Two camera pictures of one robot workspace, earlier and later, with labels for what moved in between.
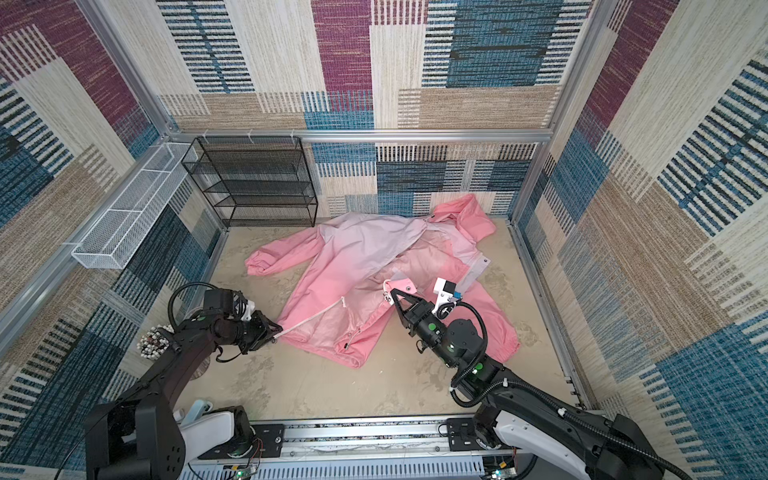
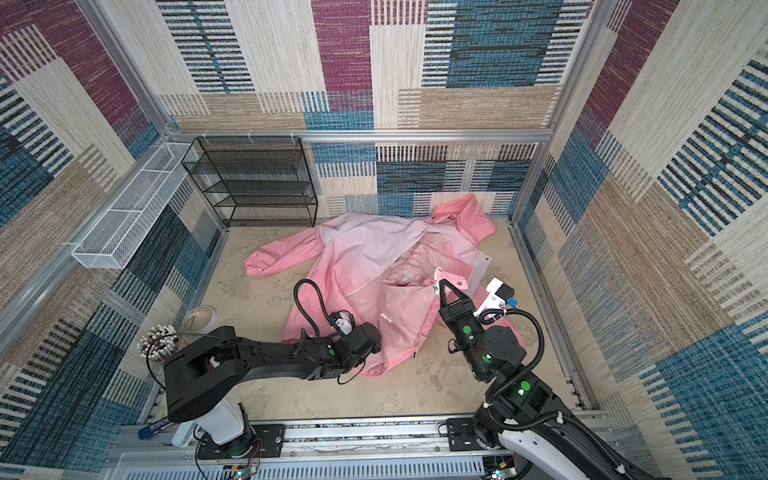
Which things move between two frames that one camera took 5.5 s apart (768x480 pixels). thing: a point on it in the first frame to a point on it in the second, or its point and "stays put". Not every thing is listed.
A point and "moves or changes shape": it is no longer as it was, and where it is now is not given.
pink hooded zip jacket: [356, 262] moves or changes shape
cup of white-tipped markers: [153, 342] stays put
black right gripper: [414, 314] to [454, 310]
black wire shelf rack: [255, 181] stays put
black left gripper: [264, 331] to [379, 333]
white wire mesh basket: [111, 243] stays put
